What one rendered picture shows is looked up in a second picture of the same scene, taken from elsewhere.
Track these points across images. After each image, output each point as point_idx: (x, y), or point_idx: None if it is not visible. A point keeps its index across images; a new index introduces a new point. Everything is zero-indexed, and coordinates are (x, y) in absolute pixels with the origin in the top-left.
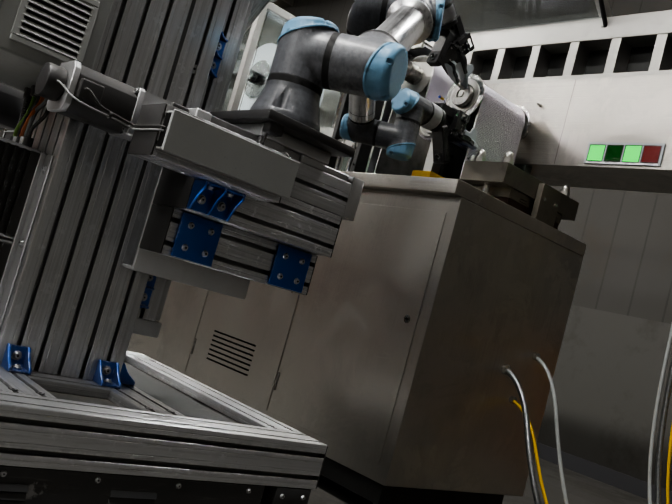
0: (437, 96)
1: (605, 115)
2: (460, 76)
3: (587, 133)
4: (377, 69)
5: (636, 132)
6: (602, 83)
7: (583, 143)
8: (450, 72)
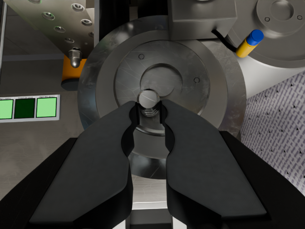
0: None
1: (47, 154)
2: (118, 126)
3: (65, 131)
4: None
5: (5, 135)
6: None
7: (67, 118)
8: (195, 144)
